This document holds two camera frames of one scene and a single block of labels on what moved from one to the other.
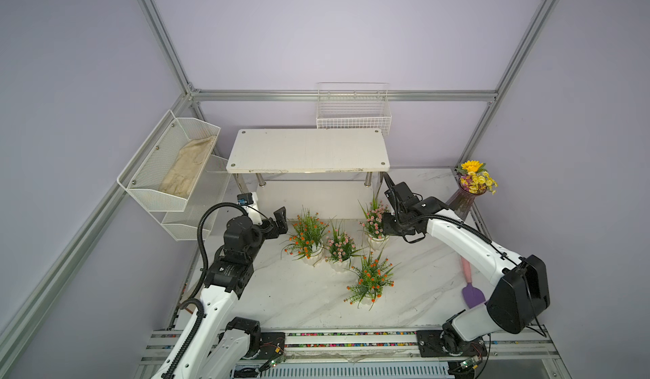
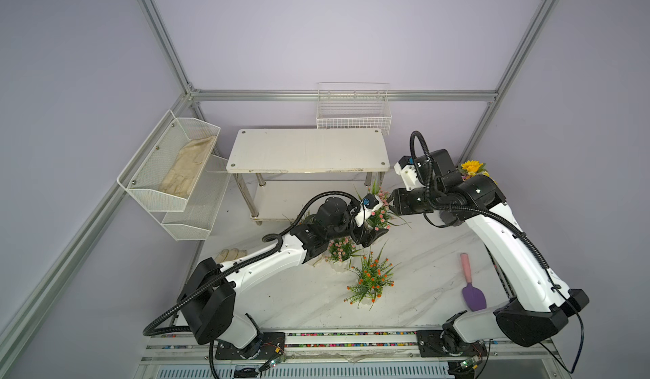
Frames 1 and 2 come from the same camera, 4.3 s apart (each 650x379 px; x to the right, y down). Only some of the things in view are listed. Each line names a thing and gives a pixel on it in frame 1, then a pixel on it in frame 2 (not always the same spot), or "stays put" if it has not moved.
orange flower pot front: [372, 275] stays put
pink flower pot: [340, 249] stays put
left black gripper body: [267, 229] to [359, 233]
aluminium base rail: [525, 352] stays put
